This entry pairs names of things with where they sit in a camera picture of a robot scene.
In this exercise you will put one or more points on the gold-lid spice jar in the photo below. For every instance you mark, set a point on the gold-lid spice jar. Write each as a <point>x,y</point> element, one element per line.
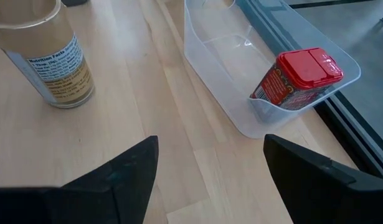
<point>41,46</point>

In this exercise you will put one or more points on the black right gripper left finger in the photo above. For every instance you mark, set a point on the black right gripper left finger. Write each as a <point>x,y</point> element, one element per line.
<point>85,199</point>

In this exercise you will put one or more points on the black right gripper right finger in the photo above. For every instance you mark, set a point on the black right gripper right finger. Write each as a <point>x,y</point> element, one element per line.
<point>319,189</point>

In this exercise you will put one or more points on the clear plastic bin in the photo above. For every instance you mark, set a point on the clear plastic bin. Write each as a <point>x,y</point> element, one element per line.
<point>219,68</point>

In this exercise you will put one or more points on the red-lid spice tin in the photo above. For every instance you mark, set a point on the red-lid spice tin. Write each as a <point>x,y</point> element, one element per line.
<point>303,74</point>

